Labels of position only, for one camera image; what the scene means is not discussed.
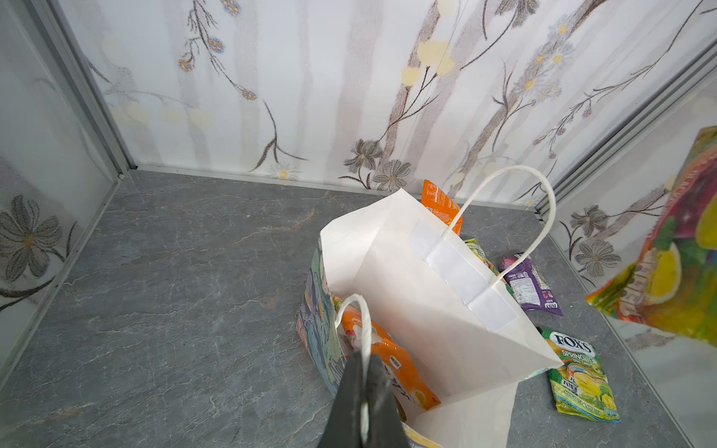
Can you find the lime Fox's candy bag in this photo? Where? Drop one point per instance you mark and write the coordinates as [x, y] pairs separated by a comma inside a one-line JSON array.
[[580, 386]]

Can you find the white paper bag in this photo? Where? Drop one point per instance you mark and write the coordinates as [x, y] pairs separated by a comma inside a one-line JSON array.
[[470, 339]]

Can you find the small orange snack packet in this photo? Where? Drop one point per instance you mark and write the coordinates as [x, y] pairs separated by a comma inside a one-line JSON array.
[[440, 205]]

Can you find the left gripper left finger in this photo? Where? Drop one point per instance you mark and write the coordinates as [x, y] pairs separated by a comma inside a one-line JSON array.
[[343, 429]]

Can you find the green Fox's candy bag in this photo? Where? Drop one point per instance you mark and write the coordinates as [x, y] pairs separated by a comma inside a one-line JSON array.
[[480, 253]]

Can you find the orange Fox's candy bag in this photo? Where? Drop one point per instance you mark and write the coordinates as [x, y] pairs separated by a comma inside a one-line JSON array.
[[410, 391]]

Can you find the purple snack packet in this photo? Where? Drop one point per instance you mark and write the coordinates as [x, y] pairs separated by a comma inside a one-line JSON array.
[[530, 290]]

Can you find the pink Fox's fruits bag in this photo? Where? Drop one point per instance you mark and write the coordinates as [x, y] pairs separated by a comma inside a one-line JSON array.
[[672, 285]]

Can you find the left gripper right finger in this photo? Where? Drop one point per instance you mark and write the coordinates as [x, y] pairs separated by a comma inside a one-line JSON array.
[[385, 426]]

